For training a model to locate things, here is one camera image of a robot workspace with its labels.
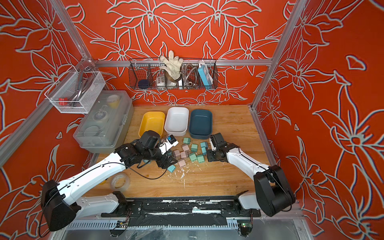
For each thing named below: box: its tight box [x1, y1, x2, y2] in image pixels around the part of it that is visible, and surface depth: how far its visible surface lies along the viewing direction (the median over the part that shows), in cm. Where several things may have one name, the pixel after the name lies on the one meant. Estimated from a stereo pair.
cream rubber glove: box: [159, 50, 184, 81], surface depth 92 cm
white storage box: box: [164, 107, 189, 137], surface depth 110 cm
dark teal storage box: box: [189, 109, 213, 140], surface depth 109 cm
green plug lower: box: [189, 152, 198, 163], surface depth 92 cm
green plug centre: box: [191, 144, 198, 153], surface depth 96 cm
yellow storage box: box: [138, 111, 165, 138], surface depth 110 cm
